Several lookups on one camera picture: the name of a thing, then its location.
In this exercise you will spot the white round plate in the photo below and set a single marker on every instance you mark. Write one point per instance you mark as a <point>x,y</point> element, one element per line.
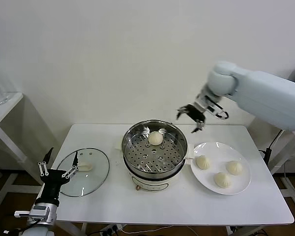
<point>201,179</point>

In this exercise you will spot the white side table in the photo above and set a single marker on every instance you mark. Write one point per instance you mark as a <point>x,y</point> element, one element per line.
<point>5,105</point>

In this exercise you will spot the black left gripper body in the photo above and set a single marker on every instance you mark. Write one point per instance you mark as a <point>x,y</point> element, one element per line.
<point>52,182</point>

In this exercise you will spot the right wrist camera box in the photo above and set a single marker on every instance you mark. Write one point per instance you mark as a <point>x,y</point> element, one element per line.
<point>216,108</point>

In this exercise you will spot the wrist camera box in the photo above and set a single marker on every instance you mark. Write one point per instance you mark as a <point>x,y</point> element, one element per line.
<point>22,214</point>
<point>216,108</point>

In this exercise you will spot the white steamed baozi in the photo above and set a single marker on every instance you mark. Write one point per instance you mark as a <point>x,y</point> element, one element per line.
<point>234,168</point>
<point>222,180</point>
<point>155,138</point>
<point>203,162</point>

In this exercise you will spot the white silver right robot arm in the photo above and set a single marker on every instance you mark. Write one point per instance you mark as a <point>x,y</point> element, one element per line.
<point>260,93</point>

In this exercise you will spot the stainless steel steamer basket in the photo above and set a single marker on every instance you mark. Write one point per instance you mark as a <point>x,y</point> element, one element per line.
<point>132,140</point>

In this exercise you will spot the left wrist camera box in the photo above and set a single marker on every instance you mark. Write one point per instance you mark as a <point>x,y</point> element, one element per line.
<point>22,214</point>

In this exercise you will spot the white power strip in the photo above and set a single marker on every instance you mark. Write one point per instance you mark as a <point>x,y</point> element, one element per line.
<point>108,231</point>

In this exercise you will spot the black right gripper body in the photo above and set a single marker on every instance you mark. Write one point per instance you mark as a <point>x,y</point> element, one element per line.
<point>196,114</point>

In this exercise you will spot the round glass pot lid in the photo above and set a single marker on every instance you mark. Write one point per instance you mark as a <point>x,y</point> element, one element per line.
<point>96,177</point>

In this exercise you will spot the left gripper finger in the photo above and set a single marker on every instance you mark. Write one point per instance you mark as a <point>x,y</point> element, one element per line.
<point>43,169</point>
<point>75,161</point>

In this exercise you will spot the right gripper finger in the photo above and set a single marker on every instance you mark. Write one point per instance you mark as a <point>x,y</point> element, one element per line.
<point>200,125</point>
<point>182,110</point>

